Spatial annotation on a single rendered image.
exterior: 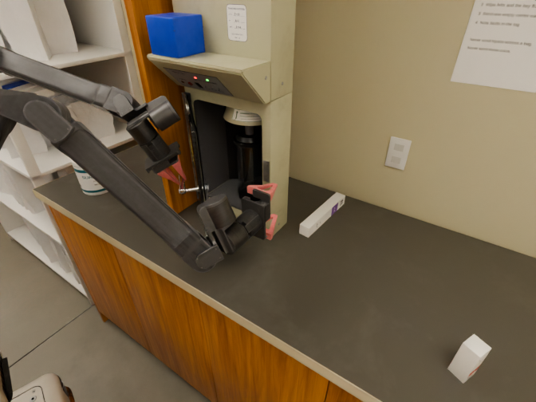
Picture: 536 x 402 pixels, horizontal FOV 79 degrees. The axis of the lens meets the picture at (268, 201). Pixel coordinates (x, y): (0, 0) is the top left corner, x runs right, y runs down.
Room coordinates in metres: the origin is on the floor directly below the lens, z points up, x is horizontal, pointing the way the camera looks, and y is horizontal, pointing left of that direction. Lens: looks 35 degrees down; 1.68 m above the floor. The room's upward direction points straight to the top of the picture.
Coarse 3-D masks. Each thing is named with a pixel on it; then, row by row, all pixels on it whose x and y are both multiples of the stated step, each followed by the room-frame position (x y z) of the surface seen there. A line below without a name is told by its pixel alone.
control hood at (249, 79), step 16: (160, 64) 0.91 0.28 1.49; (176, 64) 0.86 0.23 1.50; (192, 64) 0.83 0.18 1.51; (208, 64) 0.80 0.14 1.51; (224, 64) 0.80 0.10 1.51; (240, 64) 0.80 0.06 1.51; (256, 64) 0.80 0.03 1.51; (176, 80) 0.96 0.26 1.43; (224, 80) 0.81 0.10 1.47; (240, 80) 0.77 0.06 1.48; (256, 80) 0.79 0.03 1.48; (240, 96) 0.85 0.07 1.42; (256, 96) 0.80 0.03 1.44
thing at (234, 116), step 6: (228, 108) 0.97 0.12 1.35; (234, 108) 0.94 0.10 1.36; (228, 114) 0.96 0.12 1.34; (234, 114) 0.94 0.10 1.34; (240, 114) 0.93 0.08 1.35; (246, 114) 0.92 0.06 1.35; (252, 114) 0.92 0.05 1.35; (228, 120) 0.94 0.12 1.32; (234, 120) 0.93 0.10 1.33; (240, 120) 0.92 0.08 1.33; (246, 120) 0.92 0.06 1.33; (252, 120) 0.92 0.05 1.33; (258, 120) 0.92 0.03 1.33
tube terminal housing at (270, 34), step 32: (192, 0) 0.97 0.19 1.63; (224, 0) 0.91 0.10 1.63; (256, 0) 0.86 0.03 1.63; (288, 0) 0.90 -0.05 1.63; (224, 32) 0.92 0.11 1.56; (256, 32) 0.86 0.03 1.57; (288, 32) 0.90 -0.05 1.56; (288, 64) 0.91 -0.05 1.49; (192, 96) 1.00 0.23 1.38; (224, 96) 0.93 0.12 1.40; (288, 96) 0.91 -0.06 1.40; (288, 128) 0.92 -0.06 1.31; (288, 160) 0.92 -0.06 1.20
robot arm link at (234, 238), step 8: (232, 224) 0.56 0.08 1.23; (240, 224) 0.56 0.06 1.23; (216, 232) 0.53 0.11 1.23; (224, 232) 0.52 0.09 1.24; (232, 232) 0.54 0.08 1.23; (240, 232) 0.54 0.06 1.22; (216, 240) 0.54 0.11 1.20; (224, 240) 0.52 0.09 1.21; (232, 240) 0.52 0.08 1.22; (240, 240) 0.53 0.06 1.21; (224, 248) 0.52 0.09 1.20; (232, 248) 0.52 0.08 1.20
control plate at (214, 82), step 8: (168, 72) 0.93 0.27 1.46; (176, 72) 0.90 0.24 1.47; (184, 72) 0.88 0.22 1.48; (184, 80) 0.93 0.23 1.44; (192, 80) 0.90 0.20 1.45; (200, 80) 0.88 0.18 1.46; (216, 80) 0.83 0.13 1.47; (200, 88) 0.92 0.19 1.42; (208, 88) 0.90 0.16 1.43; (216, 88) 0.87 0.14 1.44; (224, 88) 0.85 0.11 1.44; (232, 96) 0.87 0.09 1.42
